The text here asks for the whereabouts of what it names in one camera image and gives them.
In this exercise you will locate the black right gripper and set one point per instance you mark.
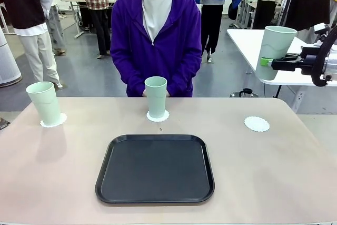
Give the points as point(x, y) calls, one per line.
point(308, 60)

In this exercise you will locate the pale green plastic cup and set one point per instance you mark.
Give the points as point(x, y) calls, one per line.
point(273, 43)
point(44, 103)
point(156, 98)

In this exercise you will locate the white lace paper coaster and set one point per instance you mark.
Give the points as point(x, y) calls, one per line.
point(163, 118)
point(61, 120)
point(257, 124)

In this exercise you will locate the left forearm purple sleeve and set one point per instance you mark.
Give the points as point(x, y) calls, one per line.
point(187, 69)

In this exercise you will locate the right forearm purple sleeve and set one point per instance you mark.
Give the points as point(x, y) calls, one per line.
point(123, 69)

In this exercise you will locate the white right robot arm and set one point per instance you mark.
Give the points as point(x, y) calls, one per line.
point(332, 65)

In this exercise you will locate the white folding table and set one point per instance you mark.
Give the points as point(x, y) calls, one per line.
point(245, 48)

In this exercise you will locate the black kettle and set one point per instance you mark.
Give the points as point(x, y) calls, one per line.
point(246, 92)

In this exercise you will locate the person in purple hoodie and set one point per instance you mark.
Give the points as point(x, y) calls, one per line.
point(173, 38)

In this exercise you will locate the black plastic serving tray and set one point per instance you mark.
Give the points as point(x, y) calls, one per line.
point(155, 169)

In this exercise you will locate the person in grey trousers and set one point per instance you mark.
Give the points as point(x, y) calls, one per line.
point(56, 24)

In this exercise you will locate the person black top white trousers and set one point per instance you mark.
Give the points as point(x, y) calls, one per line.
point(26, 3)

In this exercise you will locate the white cylindrical air purifier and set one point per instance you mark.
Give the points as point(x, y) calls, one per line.
point(6, 61)

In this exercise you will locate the dark flat board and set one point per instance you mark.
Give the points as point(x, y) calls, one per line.
point(4, 124)

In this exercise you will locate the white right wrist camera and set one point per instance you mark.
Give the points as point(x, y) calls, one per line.
point(321, 28)

